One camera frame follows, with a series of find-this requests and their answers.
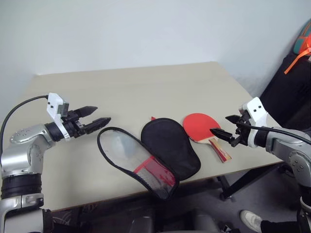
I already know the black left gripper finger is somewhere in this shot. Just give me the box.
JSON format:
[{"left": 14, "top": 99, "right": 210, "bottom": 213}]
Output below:
[
  {"left": 85, "top": 117, "right": 112, "bottom": 135},
  {"left": 73, "top": 105, "right": 98, "bottom": 118}
]

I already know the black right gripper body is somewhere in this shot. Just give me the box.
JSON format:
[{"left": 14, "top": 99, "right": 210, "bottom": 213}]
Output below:
[{"left": 230, "top": 109, "right": 250, "bottom": 148}]

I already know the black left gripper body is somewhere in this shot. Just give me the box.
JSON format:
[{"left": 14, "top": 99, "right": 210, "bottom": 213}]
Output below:
[{"left": 60, "top": 110, "right": 87, "bottom": 138}]

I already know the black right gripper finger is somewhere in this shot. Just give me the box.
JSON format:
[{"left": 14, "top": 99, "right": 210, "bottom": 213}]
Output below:
[
  {"left": 209, "top": 128, "right": 237, "bottom": 146},
  {"left": 225, "top": 115, "right": 242, "bottom": 125}
]

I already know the red table tennis paddle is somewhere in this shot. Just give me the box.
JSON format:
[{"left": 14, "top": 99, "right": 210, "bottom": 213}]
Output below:
[{"left": 182, "top": 113, "right": 232, "bottom": 164}]

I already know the black and red paddle case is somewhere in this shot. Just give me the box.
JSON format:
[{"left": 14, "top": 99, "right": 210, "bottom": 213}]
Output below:
[{"left": 97, "top": 116, "right": 202, "bottom": 200}]

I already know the large black bag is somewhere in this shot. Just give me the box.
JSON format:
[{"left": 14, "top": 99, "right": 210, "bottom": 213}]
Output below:
[{"left": 259, "top": 52, "right": 311, "bottom": 133}]

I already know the white shoe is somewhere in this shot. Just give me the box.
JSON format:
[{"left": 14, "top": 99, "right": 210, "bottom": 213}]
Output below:
[{"left": 240, "top": 210, "right": 263, "bottom": 233}]

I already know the dark patterned cloth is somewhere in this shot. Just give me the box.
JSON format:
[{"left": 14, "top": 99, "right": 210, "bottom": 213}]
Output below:
[{"left": 50, "top": 203, "right": 99, "bottom": 233}]

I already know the black trouser leg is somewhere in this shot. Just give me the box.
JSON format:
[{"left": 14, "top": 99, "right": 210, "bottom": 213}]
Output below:
[{"left": 260, "top": 219, "right": 303, "bottom": 233}]

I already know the teal and orange object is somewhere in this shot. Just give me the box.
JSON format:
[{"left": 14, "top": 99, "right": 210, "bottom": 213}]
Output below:
[{"left": 293, "top": 19, "right": 311, "bottom": 55}]

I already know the dark grey rounded shape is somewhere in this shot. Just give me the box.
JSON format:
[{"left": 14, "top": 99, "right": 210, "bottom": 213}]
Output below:
[{"left": 129, "top": 209, "right": 158, "bottom": 233}]

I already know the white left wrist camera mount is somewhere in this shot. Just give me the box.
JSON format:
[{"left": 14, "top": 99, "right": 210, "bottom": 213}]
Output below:
[{"left": 47, "top": 92, "right": 71, "bottom": 142}]

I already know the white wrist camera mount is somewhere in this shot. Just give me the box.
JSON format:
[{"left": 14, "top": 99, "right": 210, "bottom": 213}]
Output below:
[
  {"left": 239, "top": 97, "right": 269, "bottom": 148},
  {"left": 47, "top": 92, "right": 71, "bottom": 142}
]

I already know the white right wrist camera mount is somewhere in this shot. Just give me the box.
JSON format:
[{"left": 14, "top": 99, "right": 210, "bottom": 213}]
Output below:
[{"left": 239, "top": 97, "right": 269, "bottom": 148}]

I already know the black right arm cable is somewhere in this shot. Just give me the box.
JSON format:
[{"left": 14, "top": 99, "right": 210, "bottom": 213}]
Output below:
[{"left": 236, "top": 122, "right": 311, "bottom": 145}]

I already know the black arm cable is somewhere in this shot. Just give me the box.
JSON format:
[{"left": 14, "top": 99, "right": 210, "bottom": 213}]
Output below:
[
  {"left": 236, "top": 122, "right": 311, "bottom": 145},
  {"left": 0, "top": 95, "right": 49, "bottom": 156}
]

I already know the black metal table frame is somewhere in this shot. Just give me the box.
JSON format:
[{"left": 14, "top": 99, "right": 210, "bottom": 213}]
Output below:
[{"left": 217, "top": 162, "right": 289, "bottom": 200}]

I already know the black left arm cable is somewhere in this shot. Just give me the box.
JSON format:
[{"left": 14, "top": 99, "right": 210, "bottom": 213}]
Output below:
[{"left": 0, "top": 95, "right": 49, "bottom": 156}]

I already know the orange strap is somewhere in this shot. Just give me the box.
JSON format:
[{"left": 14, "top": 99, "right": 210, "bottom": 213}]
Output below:
[{"left": 284, "top": 38, "right": 311, "bottom": 75}]

